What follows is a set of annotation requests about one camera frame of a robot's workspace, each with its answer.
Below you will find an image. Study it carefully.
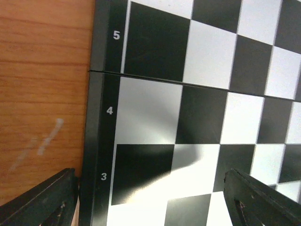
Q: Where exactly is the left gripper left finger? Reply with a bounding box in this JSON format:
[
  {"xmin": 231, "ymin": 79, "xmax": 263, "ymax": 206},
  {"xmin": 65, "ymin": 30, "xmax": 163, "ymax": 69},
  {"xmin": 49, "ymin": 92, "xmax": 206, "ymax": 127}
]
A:
[{"xmin": 0, "ymin": 168, "xmax": 78, "ymax": 226}]

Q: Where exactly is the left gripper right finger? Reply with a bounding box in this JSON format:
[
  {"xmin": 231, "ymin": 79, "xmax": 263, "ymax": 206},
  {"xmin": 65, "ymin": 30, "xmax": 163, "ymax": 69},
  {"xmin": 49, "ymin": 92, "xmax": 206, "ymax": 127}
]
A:
[{"xmin": 223, "ymin": 169, "xmax": 301, "ymax": 226}]

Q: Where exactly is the black and white chessboard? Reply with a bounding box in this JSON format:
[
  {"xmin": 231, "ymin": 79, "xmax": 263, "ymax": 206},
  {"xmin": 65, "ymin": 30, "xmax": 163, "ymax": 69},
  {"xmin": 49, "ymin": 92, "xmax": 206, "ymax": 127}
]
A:
[{"xmin": 79, "ymin": 0, "xmax": 301, "ymax": 226}]

